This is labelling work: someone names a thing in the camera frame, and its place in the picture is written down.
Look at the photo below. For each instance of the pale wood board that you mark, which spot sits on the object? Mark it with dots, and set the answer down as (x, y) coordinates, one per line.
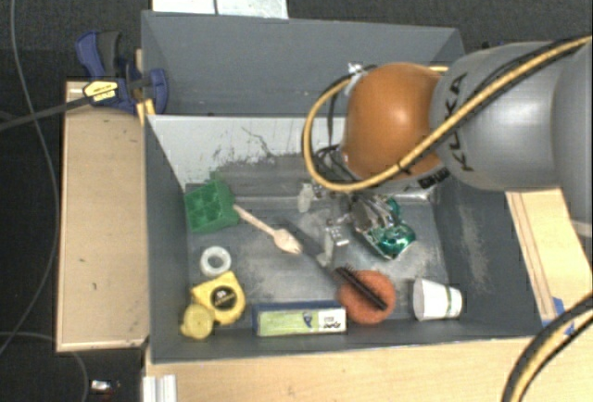
(102, 224)

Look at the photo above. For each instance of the grey metal bin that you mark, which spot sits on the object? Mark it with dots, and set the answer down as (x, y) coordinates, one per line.
(259, 66)

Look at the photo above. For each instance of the yellow round disc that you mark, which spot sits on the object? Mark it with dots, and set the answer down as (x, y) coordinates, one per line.
(197, 321)

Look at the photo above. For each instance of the black brush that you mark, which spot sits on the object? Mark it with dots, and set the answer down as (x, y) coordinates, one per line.
(361, 289)

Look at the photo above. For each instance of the blue and green box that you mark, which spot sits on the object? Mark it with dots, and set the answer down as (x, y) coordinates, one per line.
(287, 320)

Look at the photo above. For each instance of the orange round sponge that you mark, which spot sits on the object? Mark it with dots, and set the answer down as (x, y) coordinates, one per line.
(357, 310)

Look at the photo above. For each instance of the yellow tape measure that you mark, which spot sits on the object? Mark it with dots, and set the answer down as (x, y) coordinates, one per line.
(224, 298)

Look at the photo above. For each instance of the white paper cup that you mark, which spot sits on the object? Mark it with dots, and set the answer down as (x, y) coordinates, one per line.
(433, 300)

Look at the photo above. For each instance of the green plastic building block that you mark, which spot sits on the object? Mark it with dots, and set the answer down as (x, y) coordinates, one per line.
(208, 205)

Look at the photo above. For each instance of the pale wooden fork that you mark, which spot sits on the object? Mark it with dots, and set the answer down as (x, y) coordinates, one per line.
(278, 239)

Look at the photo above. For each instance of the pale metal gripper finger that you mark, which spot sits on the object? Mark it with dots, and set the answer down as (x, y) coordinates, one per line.
(336, 237)
(306, 198)

